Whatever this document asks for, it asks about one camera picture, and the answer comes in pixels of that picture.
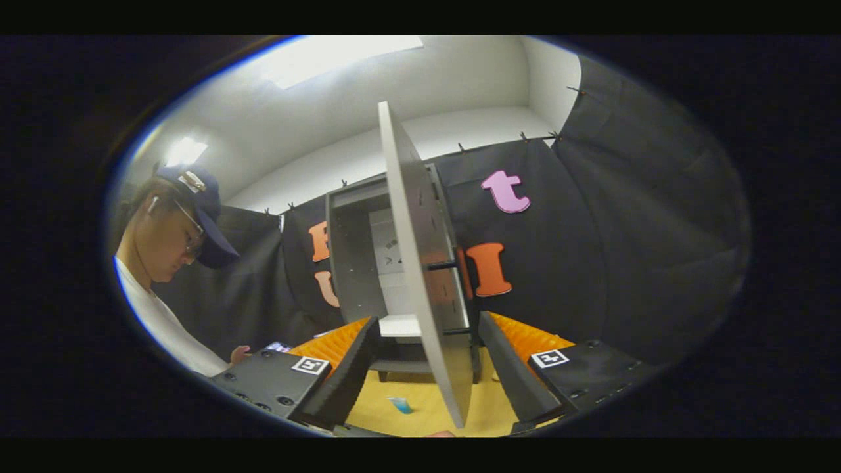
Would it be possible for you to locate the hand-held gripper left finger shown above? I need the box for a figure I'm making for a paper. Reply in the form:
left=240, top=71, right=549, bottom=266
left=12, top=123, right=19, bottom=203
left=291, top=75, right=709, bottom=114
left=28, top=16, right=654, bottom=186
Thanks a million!
left=209, top=316, right=381, bottom=432

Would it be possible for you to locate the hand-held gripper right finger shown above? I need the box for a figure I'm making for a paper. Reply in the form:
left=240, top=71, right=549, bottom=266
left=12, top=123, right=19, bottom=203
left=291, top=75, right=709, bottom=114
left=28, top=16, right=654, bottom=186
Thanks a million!
left=478, top=311, right=660, bottom=426

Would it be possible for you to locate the beige cabinet door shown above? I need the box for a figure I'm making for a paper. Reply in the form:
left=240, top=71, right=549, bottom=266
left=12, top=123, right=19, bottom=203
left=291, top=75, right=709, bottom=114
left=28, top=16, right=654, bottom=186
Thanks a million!
left=378, top=101, right=474, bottom=429

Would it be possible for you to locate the white cabinet shelf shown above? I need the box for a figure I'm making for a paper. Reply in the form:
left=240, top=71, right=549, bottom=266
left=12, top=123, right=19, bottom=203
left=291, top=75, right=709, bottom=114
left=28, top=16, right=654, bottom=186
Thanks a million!
left=378, top=314, right=422, bottom=339

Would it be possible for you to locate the grey cabinet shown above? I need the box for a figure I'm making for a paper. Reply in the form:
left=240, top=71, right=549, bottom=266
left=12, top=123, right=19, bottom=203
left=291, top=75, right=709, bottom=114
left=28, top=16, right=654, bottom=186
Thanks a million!
left=325, top=163, right=484, bottom=385

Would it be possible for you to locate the black backdrop cloth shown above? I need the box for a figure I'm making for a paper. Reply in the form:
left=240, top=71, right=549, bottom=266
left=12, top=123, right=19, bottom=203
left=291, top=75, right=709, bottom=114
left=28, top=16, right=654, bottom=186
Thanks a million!
left=154, top=56, right=751, bottom=369

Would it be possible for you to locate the black door handle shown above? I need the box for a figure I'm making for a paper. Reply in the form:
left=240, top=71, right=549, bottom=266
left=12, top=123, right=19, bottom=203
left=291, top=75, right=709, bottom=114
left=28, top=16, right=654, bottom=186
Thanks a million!
left=427, top=259, right=477, bottom=337

